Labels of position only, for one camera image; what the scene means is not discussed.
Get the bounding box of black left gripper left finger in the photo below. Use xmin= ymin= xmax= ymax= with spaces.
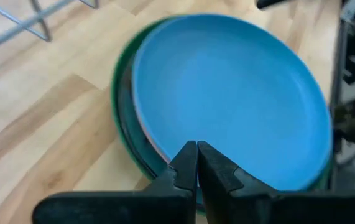
xmin=32 ymin=140 xmax=198 ymax=224

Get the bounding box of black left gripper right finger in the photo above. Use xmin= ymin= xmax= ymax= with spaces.
xmin=197 ymin=141 xmax=355 ymax=224

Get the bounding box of dark teal glazed plate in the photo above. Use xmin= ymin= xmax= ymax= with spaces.
xmin=116 ymin=54 xmax=169 ymax=180

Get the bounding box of green plate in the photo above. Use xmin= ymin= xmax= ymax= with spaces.
xmin=111 ymin=14 xmax=334 ymax=215

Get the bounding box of grey wire dish rack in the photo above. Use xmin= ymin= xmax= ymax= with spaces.
xmin=0 ymin=0 xmax=99 ymax=90

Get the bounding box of blue plate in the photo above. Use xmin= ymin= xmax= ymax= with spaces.
xmin=131 ymin=13 xmax=334 ymax=192

